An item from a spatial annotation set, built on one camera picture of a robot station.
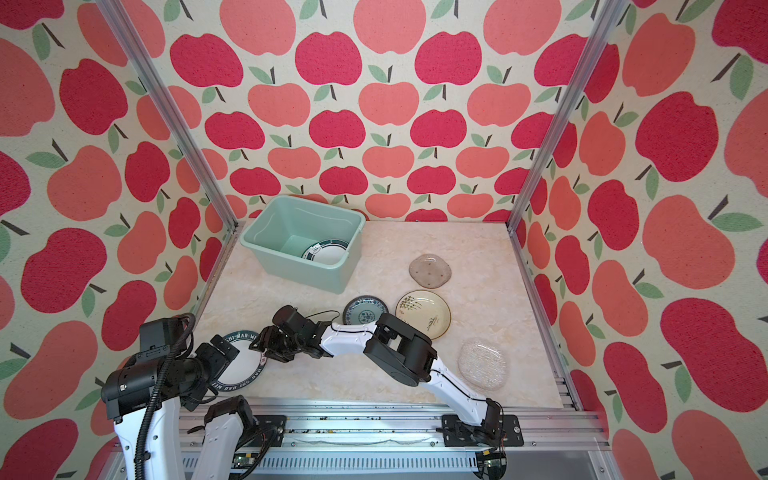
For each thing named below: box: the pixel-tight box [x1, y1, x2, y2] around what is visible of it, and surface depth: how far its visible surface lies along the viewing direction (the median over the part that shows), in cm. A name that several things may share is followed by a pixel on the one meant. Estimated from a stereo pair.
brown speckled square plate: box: [409, 254, 452, 289], surface depth 109 cm
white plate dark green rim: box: [301, 239, 349, 265], surface depth 111 cm
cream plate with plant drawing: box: [395, 290, 451, 340], surface depth 98 cm
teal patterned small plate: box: [342, 295, 389, 325], surface depth 98 cm
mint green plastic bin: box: [240, 195, 366, 295], surface depth 106 cm
